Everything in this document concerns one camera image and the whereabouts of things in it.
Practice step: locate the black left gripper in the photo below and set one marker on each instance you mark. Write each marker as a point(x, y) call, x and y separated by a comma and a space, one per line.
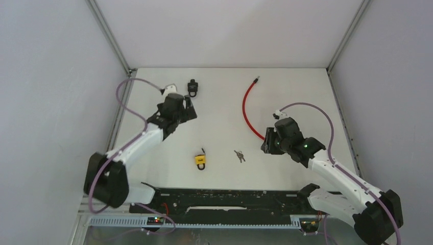
point(188, 113)

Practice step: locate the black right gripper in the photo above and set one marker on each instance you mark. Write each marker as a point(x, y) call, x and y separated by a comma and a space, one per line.
point(267, 146)

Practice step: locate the black padlock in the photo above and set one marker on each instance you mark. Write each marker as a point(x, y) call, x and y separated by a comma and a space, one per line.
point(192, 88)

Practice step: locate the key bunch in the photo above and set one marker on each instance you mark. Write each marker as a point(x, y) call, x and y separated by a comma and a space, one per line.
point(240, 156)

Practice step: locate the yellow padlock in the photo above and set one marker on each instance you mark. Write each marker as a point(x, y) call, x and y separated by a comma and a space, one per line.
point(200, 160)

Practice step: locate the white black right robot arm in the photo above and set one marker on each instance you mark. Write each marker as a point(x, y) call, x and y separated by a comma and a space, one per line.
point(375, 215)

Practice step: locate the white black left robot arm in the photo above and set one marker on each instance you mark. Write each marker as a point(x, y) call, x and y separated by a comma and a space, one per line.
point(107, 173)

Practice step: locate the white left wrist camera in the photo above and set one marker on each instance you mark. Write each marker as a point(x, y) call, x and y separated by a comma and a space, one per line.
point(171, 88)

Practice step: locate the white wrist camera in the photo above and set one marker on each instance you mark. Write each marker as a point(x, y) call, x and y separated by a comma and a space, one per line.
point(277, 114)
point(171, 88)

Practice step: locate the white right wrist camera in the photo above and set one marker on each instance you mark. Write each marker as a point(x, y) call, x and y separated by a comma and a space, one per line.
point(277, 114)

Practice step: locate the aluminium frame rail right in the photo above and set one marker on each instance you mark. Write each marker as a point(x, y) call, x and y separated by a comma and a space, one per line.
point(348, 72)

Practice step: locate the aluminium frame rail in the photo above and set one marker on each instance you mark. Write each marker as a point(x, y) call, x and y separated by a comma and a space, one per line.
point(114, 75)
point(348, 72)

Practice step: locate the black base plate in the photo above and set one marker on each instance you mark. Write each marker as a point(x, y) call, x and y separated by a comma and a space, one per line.
point(230, 208)

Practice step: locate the aluminium frame rail left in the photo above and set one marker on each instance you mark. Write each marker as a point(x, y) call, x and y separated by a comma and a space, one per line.
point(114, 75)

